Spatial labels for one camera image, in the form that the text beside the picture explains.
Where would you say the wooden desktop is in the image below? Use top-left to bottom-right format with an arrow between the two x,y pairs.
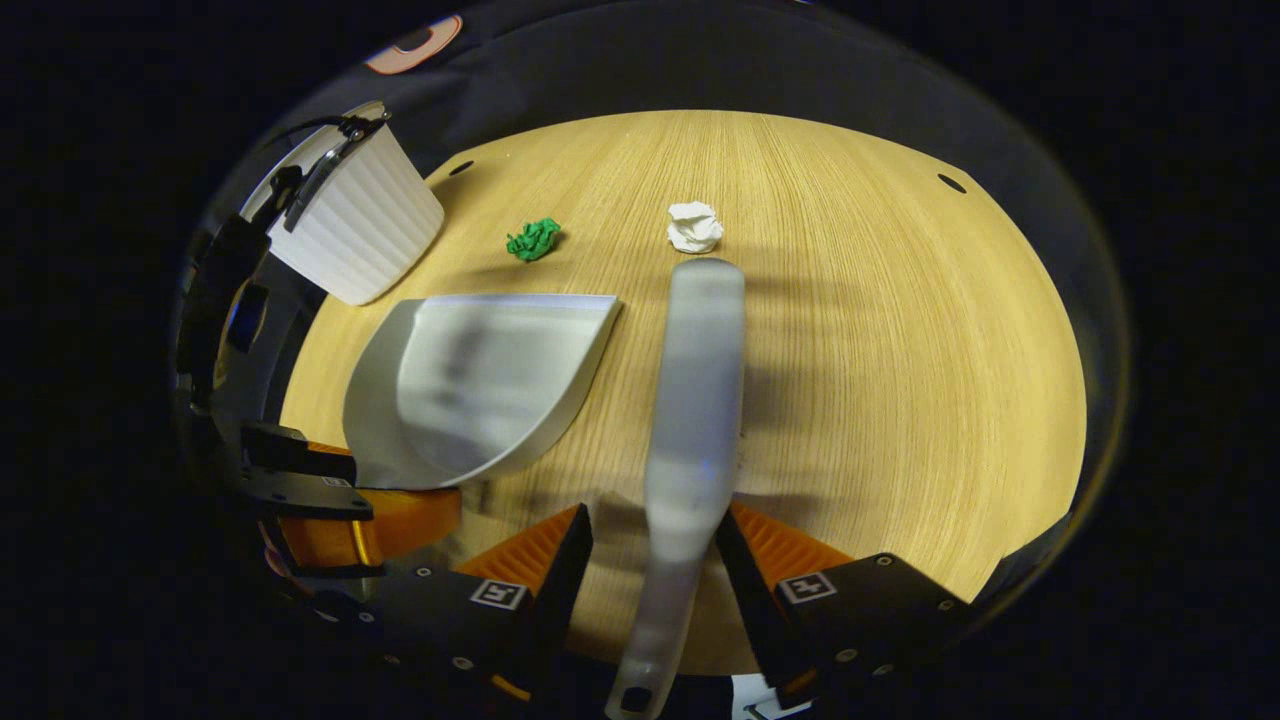
280,108 -> 1089,676

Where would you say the green paper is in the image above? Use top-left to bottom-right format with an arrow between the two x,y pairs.
505,218 -> 563,263

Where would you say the white ribbed garbage bin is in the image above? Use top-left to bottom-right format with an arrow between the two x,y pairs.
240,100 -> 446,306

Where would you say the grey plastic dustpan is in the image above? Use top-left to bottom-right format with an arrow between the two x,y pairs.
343,293 -> 623,491

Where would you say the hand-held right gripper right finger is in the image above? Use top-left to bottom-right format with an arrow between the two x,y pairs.
715,500 -> 971,703

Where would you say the silver carabiner clip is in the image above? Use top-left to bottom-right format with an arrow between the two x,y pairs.
265,113 -> 393,233

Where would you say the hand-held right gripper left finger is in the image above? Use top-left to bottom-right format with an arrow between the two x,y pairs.
372,505 -> 596,703

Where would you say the white paper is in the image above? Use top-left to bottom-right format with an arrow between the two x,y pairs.
667,201 -> 724,254

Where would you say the small grey broom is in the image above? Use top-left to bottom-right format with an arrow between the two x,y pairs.
605,258 -> 747,720

